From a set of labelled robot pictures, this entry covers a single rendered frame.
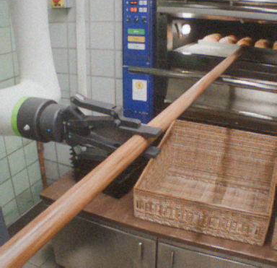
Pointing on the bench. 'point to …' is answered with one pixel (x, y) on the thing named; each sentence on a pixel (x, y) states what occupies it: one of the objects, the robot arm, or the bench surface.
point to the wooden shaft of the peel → (97, 180)
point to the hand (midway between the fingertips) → (140, 139)
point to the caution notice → (139, 89)
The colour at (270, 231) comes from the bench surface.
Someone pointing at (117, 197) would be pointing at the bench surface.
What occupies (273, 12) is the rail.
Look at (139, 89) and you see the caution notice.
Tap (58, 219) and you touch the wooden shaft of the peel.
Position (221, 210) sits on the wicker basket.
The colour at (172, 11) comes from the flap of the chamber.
